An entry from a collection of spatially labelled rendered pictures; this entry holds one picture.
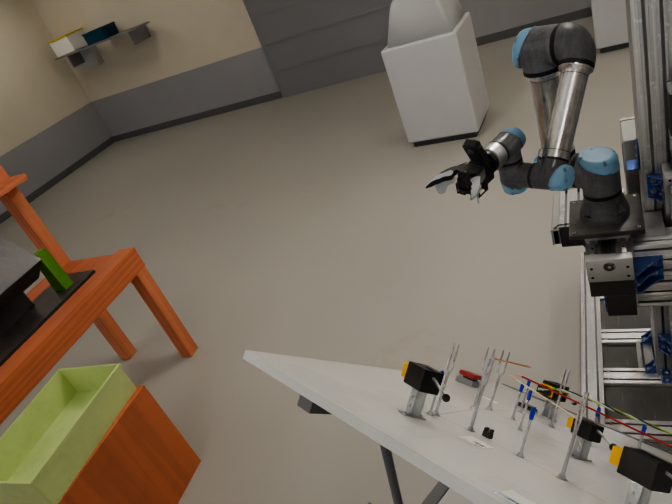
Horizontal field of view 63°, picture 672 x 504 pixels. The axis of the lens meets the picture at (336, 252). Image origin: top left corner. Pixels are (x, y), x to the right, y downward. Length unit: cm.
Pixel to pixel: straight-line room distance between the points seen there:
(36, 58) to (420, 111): 824
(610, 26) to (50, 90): 952
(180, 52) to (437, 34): 625
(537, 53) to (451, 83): 380
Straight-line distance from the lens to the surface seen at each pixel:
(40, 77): 1209
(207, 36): 1040
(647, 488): 92
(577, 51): 176
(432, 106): 572
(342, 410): 92
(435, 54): 553
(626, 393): 273
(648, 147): 210
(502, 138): 170
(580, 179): 195
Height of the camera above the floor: 228
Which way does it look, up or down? 30 degrees down
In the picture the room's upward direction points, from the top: 23 degrees counter-clockwise
